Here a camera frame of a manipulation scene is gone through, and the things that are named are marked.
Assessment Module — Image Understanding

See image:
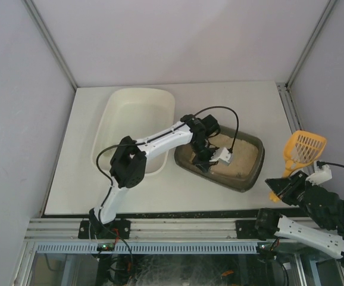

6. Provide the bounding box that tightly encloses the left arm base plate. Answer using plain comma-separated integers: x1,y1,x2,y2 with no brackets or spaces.
78,213,131,240

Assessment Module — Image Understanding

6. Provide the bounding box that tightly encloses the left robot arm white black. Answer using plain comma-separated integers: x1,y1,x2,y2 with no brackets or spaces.
89,114,220,236

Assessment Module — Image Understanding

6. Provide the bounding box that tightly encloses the grey slotted cable duct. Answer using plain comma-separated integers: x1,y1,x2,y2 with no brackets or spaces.
36,241,258,254

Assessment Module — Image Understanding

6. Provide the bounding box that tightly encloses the aluminium front rail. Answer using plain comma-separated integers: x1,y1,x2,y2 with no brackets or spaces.
24,218,255,242

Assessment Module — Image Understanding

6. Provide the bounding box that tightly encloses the yellow litter scoop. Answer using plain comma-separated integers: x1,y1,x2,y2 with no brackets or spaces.
268,130,328,203

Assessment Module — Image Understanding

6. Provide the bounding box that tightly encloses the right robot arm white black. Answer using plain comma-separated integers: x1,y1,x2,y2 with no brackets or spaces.
255,171,344,268

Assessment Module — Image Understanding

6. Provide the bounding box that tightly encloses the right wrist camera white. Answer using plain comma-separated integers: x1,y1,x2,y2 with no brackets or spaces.
306,161,332,185

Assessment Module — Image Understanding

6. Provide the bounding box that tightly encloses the white plastic tub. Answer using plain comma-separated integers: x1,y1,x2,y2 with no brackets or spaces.
91,88,176,172

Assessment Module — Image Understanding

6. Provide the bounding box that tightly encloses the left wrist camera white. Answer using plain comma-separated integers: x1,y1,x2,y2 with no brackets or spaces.
209,147,233,166

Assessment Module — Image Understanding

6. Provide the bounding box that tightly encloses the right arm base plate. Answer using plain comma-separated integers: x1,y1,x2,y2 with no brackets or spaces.
235,208,281,241

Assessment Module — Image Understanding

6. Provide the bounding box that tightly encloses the dark grey litter box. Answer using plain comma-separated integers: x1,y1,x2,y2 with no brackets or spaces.
174,126,265,192

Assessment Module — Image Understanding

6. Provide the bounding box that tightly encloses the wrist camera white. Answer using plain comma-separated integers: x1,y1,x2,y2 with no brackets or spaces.
306,161,332,185
209,147,233,166

